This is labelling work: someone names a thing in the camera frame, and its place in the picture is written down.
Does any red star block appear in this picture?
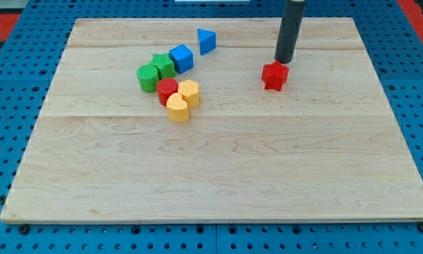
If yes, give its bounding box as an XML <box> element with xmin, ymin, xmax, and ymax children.
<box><xmin>261</xmin><ymin>61</ymin><xmax>290</xmax><ymax>92</ymax></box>

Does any blue cube block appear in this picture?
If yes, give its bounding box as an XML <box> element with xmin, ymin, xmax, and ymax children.
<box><xmin>168</xmin><ymin>44</ymin><xmax>194</xmax><ymax>74</ymax></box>

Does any blue triangle block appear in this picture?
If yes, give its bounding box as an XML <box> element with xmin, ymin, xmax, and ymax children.
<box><xmin>197</xmin><ymin>28</ymin><xmax>216</xmax><ymax>56</ymax></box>

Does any yellow heart block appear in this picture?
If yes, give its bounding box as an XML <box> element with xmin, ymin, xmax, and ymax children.
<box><xmin>166</xmin><ymin>92</ymin><xmax>189</xmax><ymax>123</ymax></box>

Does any yellow hexagon block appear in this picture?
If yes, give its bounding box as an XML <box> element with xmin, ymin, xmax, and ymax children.
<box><xmin>178</xmin><ymin>80</ymin><xmax>200</xmax><ymax>109</ymax></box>

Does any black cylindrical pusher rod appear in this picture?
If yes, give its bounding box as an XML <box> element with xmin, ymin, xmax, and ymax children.
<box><xmin>274</xmin><ymin>0</ymin><xmax>307</xmax><ymax>64</ymax></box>

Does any wooden board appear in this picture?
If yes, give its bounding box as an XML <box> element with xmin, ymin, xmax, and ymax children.
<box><xmin>0</xmin><ymin>18</ymin><xmax>423</xmax><ymax>224</ymax></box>

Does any red cylinder block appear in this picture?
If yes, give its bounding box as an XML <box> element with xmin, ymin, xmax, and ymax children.
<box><xmin>157</xmin><ymin>78</ymin><xmax>178</xmax><ymax>106</ymax></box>

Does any green star block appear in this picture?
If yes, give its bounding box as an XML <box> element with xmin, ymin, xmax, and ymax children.
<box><xmin>149</xmin><ymin>53</ymin><xmax>176</xmax><ymax>80</ymax></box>

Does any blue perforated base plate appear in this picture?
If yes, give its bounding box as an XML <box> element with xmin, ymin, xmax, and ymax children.
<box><xmin>0</xmin><ymin>0</ymin><xmax>423</xmax><ymax>253</ymax></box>

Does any green cylinder block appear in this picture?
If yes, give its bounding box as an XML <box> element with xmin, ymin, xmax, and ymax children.
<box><xmin>137</xmin><ymin>64</ymin><xmax>159</xmax><ymax>92</ymax></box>

